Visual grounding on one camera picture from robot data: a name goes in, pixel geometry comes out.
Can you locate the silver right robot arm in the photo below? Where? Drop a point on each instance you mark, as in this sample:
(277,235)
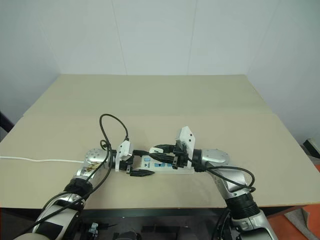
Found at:
(217,156)

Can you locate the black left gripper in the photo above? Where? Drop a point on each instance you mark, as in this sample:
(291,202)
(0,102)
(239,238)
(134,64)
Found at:
(124,165)

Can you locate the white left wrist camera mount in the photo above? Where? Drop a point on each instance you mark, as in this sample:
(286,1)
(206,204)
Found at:
(124,149)

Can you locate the grey cloth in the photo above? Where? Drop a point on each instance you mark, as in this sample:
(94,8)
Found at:
(303,222)

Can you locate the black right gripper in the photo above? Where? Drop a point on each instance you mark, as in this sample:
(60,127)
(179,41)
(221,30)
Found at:
(180,152)

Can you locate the white charger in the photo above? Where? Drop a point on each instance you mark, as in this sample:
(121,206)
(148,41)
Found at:
(156,150)

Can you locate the white power strip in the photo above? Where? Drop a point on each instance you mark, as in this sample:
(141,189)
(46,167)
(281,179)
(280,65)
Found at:
(150,165)

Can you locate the white and black box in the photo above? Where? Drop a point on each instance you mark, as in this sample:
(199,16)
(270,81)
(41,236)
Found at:
(312,147)

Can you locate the black table frame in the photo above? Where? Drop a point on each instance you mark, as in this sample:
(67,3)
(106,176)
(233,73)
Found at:
(150,208)

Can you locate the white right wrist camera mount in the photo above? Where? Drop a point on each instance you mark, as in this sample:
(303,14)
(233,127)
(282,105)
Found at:
(186,136)

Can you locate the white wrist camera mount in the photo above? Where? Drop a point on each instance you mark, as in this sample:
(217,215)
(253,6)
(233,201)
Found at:
(186,136)
(124,149)

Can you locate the dark object beside table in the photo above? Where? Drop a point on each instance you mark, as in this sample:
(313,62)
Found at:
(3,123)

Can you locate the small metal bracket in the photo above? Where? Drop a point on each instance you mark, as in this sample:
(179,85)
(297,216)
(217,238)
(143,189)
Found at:
(93,222)

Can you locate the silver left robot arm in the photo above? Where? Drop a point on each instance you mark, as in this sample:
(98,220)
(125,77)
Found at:
(95,156)

